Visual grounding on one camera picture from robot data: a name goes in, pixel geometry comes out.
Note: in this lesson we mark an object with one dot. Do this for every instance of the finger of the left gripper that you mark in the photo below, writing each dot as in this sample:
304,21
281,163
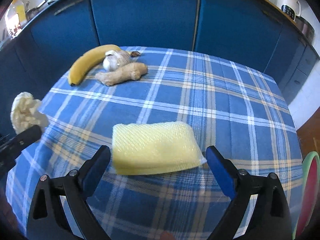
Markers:
13,147

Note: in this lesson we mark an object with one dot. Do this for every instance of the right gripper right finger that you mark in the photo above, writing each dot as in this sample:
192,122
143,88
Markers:
271,215

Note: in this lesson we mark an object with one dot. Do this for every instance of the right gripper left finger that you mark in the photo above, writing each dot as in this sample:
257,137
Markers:
47,219

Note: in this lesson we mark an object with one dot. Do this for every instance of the white tissue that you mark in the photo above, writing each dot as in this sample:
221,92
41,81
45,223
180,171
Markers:
25,113

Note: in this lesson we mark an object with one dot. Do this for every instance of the pale yellow sponge cloth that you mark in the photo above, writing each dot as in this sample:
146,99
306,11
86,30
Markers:
147,149

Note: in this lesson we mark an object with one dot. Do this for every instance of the blue kitchen cabinets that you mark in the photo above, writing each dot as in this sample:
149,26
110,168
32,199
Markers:
254,33

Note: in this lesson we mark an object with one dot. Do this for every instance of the red basin green rim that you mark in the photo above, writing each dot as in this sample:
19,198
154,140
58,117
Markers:
310,167

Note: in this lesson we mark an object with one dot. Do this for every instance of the yellow banana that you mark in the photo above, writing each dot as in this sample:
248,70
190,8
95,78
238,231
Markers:
87,61

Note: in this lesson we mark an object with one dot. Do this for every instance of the blue plaid tablecloth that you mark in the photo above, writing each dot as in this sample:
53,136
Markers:
184,97

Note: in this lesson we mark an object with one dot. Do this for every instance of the garlic bulb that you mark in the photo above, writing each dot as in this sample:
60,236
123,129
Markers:
115,59

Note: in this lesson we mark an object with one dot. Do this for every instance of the ginger root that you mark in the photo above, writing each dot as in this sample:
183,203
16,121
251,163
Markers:
132,71

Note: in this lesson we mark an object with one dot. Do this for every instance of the dark rice cooker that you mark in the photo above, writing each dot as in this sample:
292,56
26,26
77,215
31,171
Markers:
306,28

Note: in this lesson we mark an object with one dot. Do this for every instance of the white electric kettle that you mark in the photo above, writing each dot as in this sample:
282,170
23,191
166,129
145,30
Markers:
290,7

